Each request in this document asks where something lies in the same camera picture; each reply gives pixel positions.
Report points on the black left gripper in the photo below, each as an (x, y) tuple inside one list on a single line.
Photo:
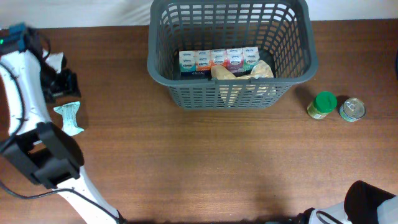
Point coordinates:
[(71, 84)]

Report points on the teal packet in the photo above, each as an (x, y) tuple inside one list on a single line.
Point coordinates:
[(68, 112)]

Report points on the white tissue multipack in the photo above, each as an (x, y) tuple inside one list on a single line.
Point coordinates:
[(198, 63)]

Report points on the beige snack bag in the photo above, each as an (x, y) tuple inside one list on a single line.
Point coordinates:
[(260, 70)]

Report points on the grey plastic basket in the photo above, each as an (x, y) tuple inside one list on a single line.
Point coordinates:
[(280, 29)]

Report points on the green-lid spice jar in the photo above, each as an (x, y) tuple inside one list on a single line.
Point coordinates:
[(322, 105)]

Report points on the metal tin can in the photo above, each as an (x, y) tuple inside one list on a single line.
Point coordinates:
[(353, 109)]

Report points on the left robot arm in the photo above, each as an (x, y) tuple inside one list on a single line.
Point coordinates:
[(34, 77)]

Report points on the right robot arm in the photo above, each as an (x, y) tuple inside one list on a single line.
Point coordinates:
[(363, 204)]

